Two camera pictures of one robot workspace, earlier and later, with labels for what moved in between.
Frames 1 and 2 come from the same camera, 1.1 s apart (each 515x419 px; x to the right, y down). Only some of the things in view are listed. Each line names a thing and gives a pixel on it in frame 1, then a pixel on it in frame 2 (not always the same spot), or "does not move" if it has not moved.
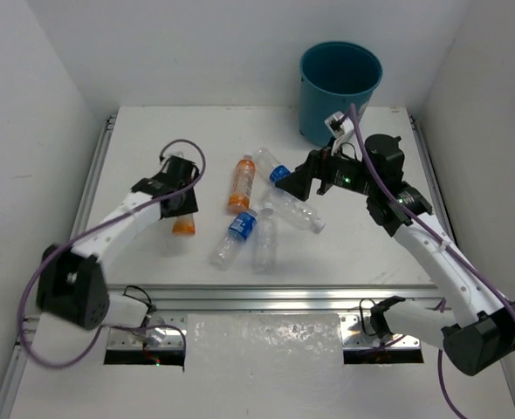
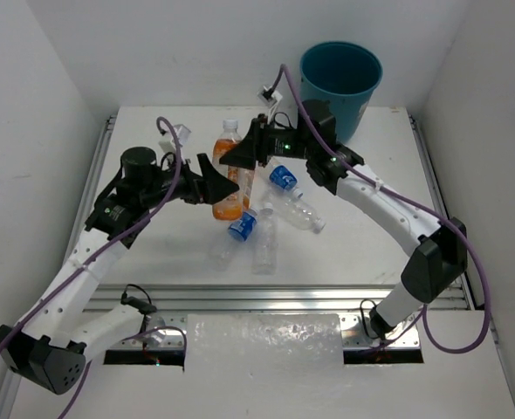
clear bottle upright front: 265,243 does not move
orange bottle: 184,225 to 229,208
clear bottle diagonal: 295,210 does not move
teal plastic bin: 333,76 does not move
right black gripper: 318,164 to 256,144
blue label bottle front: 239,229 does not move
